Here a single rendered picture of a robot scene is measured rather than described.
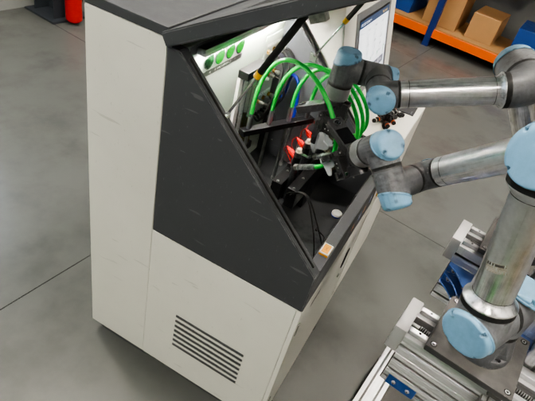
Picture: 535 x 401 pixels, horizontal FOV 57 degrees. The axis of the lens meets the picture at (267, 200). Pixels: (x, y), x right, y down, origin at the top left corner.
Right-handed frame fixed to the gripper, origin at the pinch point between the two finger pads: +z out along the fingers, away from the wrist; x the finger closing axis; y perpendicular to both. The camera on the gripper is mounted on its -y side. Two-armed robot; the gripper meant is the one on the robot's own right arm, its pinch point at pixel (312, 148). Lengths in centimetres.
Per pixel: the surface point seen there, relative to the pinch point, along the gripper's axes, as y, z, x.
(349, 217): 20.0, 18.6, -0.9
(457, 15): -16, 70, 533
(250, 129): -23.5, 3.5, 0.0
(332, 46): -13.6, -21.3, 35.0
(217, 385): 1, 98, -35
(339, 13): -14, -33, 35
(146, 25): -43, -34, -35
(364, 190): 19.0, 18.6, 18.2
